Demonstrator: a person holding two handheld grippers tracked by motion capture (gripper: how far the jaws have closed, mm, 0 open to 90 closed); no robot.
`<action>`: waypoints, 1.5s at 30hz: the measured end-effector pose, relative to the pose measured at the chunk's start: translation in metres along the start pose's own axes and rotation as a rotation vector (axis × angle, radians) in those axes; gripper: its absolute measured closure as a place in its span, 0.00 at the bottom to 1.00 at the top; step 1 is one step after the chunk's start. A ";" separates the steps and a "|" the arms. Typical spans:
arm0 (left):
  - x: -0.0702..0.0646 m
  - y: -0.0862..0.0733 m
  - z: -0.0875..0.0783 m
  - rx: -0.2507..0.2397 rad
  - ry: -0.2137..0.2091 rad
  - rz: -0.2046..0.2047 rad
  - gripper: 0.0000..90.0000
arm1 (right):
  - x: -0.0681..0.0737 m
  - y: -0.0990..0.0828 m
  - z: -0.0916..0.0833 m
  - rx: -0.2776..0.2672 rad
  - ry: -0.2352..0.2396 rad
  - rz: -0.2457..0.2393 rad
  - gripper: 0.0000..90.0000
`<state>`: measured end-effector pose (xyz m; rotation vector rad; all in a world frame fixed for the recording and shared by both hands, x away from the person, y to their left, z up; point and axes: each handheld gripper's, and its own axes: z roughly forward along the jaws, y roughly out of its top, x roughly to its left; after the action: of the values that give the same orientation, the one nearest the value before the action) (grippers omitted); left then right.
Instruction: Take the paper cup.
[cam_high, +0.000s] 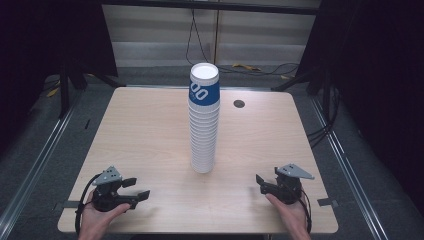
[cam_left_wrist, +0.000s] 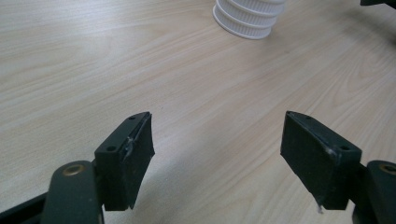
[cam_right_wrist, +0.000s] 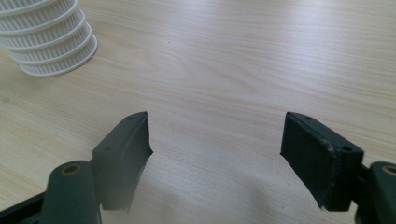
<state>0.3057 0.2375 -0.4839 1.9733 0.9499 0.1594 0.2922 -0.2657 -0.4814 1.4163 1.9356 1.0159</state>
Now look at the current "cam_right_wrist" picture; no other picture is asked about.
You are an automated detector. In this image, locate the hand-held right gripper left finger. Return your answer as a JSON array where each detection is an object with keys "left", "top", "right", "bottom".
[{"left": 92, "top": 111, "right": 154, "bottom": 213}]

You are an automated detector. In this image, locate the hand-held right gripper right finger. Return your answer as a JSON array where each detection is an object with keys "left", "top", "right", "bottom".
[{"left": 279, "top": 111, "right": 364, "bottom": 212}]

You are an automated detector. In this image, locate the stack of white paper cups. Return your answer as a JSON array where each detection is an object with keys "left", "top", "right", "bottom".
[{"left": 0, "top": 0, "right": 99, "bottom": 77}]

